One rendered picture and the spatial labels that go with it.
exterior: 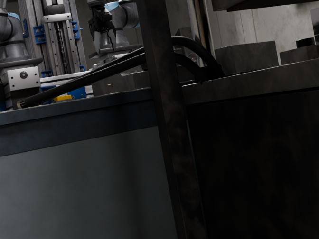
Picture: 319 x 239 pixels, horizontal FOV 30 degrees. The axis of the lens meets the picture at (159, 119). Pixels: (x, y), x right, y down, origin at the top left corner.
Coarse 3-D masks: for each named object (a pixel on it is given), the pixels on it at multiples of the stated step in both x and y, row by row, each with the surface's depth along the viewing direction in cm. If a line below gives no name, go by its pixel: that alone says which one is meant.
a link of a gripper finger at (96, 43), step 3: (96, 33) 248; (99, 33) 249; (96, 36) 248; (99, 36) 249; (96, 39) 248; (93, 42) 249; (96, 42) 248; (99, 42) 248; (93, 45) 252; (96, 45) 248; (99, 45) 248; (96, 48) 248; (99, 48) 248; (96, 51) 249; (99, 51) 249
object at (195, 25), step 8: (192, 0) 181; (200, 0) 181; (192, 8) 181; (200, 8) 181; (192, 16) 181; (200, 16) 181; (192, 24) 182; (200, 24) 181; (208, 24) 182; (192, 32) 183; (200, 32) 181; (208, 32) 181; (200, 40) 181; (208, 40) 181; (208, 48) 181; (200, 64) 182; (208, 72) 179
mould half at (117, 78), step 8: (176, 64) 223; (128, 72) 216; (144, 72) 205; (184, 72) 211; (104, 80) 232; (112, 80) 224; (120, 80) 216; (128, 80) 208; (136, 80) 204; (144, 80) 205; (184, 80) 211; (96, 88) 244; (104, 88) 234; (112, 88) 226; (120, 88) 217; (128, 88) 209; (136, 88) 204
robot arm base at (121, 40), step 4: (116, 28) 292; (120, 28) 294; (100, 32) 295; (104, 32) 292; (116, 32) 292; (120, 32) 293; (104, 36) 292; (116, 36) 291; (120, 36) 292; (124, 36) 295; (100, 40) 296; (104, 40) 292; (108, 40) 292; (116, 40) 291; (120, 40) 291; (124, 40) 295; (100, 44) 294; (104, 44) 292; (108, 44) 290; (116, 44) 290; (120, 44) 291; (124, 44) 292; (128, 44) 295; (100, 48) 294; (104, 48) 291
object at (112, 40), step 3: (108, 30) 252; (111, 30) 251; (108, 33) 250; (111, 33) 251; (108, 36) 251; (111, 36) 251; (114, 36) 251; (111, 39) 251; (114, 39) 251; (111, 42) 251; (114, 42) 251; (114, 45) 251; (114, 48) 251
